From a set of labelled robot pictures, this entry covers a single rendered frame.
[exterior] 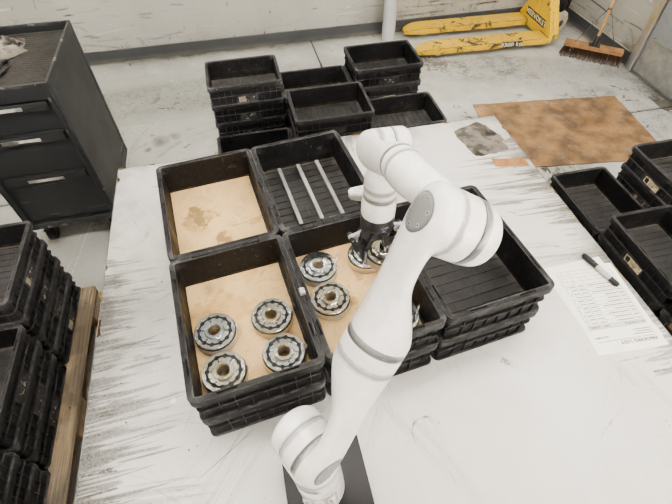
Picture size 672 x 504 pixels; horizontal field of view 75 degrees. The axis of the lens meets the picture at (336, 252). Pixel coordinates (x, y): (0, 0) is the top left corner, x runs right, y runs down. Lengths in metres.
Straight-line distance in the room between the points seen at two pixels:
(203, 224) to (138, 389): 0.50
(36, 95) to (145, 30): 2.15
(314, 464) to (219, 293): 0.65
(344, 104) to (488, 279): 1.51
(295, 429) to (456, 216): 0.41
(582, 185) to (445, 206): 2.15
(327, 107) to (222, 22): 1.93
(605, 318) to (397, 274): 1.04
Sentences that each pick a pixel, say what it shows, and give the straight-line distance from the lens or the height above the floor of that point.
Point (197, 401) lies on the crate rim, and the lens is 1.00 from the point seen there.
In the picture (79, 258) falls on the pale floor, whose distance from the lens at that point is 2.71.
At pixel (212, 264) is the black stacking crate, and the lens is 1.23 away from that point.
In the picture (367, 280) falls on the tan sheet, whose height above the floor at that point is 0.83.
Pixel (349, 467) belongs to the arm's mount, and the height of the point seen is 0.80.
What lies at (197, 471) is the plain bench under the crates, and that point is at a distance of 1.20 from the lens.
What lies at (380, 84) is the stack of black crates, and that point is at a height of 0.50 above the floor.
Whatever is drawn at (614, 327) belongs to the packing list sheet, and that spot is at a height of 0.70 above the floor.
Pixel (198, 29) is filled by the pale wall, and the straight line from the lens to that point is 4.25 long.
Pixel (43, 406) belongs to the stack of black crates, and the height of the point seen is 0.27.
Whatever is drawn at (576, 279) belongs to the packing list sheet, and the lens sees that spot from 1.57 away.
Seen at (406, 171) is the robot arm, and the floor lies 1.38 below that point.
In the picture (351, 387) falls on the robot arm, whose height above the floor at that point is 1.23.
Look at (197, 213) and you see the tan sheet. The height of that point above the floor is 0.83.
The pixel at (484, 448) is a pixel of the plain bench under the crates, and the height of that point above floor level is 0.70.
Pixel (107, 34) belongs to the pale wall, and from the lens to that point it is 4.34.
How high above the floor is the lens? 1.82
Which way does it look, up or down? 50 degrees down
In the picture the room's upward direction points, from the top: straight up
